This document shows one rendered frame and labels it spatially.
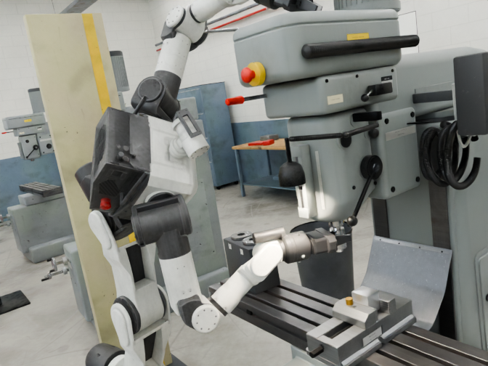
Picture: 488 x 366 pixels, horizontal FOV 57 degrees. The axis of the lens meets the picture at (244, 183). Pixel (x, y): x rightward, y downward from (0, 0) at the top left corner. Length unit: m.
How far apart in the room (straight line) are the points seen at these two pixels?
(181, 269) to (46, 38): 1.84
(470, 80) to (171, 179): 0.84
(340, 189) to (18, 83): 9.23
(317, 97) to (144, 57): 10.01
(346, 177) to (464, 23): 4.66
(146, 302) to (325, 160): 0.82
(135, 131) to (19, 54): 9.00
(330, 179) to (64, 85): 1.86
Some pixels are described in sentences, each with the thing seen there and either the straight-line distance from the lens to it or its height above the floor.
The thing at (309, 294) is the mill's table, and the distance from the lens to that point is 1.78.
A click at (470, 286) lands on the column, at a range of 1.75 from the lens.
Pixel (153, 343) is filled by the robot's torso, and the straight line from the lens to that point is 1.87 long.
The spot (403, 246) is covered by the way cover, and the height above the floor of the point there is 1.09.
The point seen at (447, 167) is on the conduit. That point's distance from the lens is 1.38.
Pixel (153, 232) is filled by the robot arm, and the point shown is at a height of 1.40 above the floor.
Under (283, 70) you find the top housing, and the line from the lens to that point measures 1.15.
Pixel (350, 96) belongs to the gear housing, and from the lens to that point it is 1.28.
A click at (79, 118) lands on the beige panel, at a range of 2.79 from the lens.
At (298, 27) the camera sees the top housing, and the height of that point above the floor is 1.85.
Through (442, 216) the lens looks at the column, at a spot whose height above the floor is 1.22.
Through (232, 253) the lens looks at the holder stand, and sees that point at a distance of 1.90.
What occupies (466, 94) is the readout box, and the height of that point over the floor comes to 1.62.
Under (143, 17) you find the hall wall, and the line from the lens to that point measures 11.31.
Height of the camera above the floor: 1.71
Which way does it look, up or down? 11 degrees down
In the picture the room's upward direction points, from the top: 9 degrees counter-clockwise
